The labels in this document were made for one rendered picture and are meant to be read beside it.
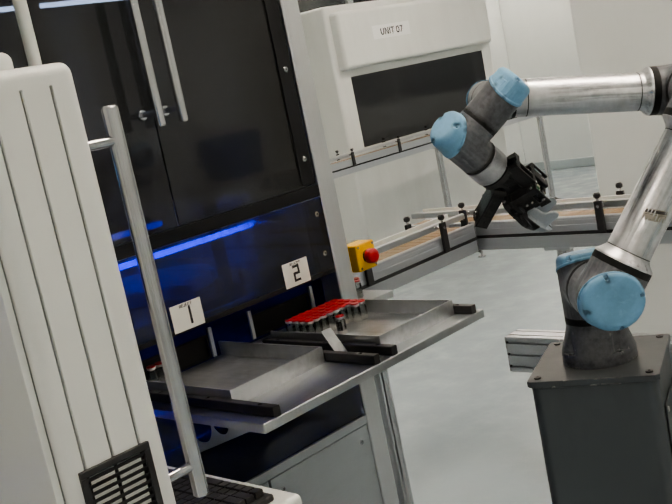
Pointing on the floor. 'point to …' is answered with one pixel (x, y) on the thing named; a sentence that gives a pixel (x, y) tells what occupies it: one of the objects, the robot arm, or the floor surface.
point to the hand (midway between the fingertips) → (544, 227)
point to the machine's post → (341, 281)
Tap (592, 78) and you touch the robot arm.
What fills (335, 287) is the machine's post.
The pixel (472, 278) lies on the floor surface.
